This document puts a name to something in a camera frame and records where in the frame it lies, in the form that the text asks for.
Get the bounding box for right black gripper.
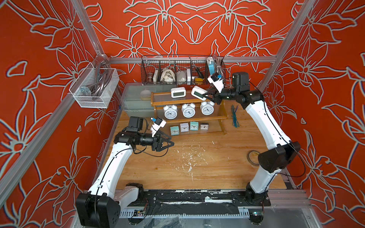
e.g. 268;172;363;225
202;86;240;106

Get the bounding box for mint square alarm clock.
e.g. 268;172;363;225
170;126;180;136

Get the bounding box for white twin-bell clock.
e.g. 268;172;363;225
182;103;196;118
163;104;178;120
200;101;215;116

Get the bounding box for white cylinder device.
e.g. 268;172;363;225
191;86;208;101

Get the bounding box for white square alarm clock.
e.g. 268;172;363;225
180;123;190;133

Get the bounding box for white twin-bell clock front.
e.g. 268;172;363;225
163;104;178;120

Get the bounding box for white digital clock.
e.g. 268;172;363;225
170;87;186;98

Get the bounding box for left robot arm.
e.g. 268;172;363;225
76;116;174;228

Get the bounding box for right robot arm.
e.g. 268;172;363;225
203;72;300;205

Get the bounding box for wooden two-tier shelf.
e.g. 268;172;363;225
151;91;228;135

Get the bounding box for light blue box in basket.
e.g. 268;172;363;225
206;57;216;75

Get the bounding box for green blue twist ties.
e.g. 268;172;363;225
231;104;240;128

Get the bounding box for white cloth bundle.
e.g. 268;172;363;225
160;68;176;84

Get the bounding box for translucent plastic storage box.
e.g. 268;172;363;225
121;83;176;117

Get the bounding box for black handled screwdriver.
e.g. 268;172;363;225
189;57;204;79

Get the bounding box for black wire wall basket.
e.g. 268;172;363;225
141;55;226;86

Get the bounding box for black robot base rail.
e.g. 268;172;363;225
119;190;271;219

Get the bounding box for white mesh wall basket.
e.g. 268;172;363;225
69;63;119;109

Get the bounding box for grey hoses in basket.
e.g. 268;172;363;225
85;55;114;97

